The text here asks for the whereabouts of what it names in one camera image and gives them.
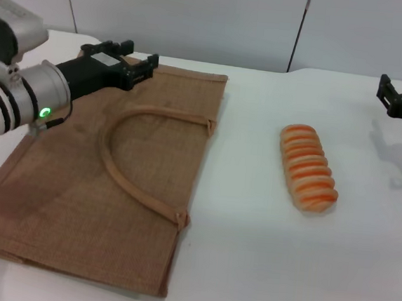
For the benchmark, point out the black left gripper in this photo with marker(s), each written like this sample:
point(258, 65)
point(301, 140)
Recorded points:
point(91, 74)

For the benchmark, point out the orange striped bread loaf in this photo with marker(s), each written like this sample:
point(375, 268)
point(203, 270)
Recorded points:
point(308, 167)

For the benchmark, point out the brown woven handbag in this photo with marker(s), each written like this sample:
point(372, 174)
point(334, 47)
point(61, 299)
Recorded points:
point(89, 183)

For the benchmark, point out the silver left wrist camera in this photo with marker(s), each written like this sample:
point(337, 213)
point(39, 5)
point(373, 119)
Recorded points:
point(18, 25)

